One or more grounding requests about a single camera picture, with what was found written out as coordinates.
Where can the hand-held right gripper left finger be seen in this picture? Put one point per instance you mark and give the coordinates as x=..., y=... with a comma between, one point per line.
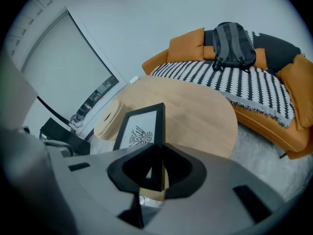
x=97, y=180

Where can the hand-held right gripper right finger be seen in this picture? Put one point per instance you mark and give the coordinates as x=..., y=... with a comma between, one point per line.
x=220, y=187

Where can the black picture frame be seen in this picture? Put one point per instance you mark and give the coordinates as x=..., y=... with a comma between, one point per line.
x=160, y=124

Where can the round wooden table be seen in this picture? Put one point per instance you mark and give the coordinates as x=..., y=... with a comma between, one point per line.
x=190, y=111

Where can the clear plastic bag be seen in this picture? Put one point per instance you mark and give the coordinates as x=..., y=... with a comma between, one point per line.
x=77, y=121

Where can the orange sofa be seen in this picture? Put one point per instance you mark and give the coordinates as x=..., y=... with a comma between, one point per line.
x=269, y=136

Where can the small white box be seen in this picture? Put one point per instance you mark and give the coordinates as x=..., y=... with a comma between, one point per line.
x=134, y=79

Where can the black white striped blanket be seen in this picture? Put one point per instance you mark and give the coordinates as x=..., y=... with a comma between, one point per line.
x=220, y=77

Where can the window with white roller blind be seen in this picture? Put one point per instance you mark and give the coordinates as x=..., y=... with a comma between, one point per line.
x=61, y=62

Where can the orange square cushion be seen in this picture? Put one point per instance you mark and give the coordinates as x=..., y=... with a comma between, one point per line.
x=300, y=87
x=185, y=48

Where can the orange lumbar cushion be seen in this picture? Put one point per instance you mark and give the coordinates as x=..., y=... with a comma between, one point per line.
x=260, y=57

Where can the dark grey backpack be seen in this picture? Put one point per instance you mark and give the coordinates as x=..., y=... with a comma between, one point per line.
x=232, y=45

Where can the black throw blanket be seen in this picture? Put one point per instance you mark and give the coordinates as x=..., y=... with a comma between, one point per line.
x=276, y=50

